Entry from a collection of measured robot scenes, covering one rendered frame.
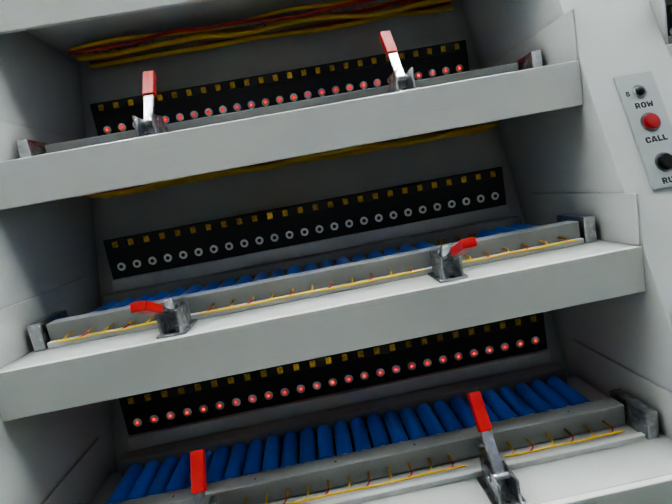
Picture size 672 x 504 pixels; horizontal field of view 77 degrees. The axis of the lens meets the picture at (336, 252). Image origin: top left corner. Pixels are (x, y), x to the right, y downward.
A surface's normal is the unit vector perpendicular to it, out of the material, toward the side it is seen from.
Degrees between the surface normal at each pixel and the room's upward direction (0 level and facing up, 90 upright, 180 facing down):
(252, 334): 109
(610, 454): 19
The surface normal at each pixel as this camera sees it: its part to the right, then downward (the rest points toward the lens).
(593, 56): 0.01, -0.18
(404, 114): 0.07, 0.14
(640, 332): -0.98, 0.19
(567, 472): -0.18, -0.97
